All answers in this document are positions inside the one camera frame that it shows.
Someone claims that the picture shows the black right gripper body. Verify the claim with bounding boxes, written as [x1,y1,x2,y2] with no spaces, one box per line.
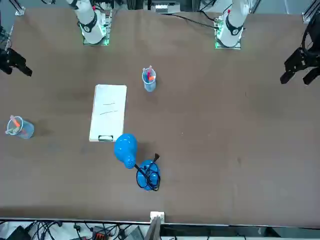
[0,48,18,67]

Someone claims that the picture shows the aluminium frame rail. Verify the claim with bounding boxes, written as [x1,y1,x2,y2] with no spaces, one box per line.
[301,0,316,23]
[14,0,26,16]

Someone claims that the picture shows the red power strip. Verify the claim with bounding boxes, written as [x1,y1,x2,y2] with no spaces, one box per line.
[91,226,111,240]

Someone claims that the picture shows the grey metal box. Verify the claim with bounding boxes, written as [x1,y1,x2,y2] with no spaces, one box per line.
[124,225,145,240]

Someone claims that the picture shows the white clipboard with black clip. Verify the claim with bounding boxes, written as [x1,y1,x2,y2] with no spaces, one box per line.
[88,84,128,143]

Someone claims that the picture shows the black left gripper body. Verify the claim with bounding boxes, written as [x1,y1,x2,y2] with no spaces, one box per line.
[299,48,320,69]

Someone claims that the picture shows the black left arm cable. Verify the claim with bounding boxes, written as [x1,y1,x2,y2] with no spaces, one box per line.
[301,14,320,60]

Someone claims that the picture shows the aluminium camera post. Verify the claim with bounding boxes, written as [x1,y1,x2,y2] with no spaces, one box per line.
[144,216,162,240]

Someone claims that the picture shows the white paper sheet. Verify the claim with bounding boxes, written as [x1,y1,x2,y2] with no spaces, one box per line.
[89,85,127,141]

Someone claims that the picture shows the blue desk lamp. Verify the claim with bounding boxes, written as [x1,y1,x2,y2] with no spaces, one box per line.
[114,133,161,193]

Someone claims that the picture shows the clear plastic measuring cup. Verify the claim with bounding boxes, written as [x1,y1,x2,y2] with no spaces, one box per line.
[141,65,157,93]
[4,116,35,140]

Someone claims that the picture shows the black cable on table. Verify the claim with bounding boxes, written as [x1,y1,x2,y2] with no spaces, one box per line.
[159,12,219,28]

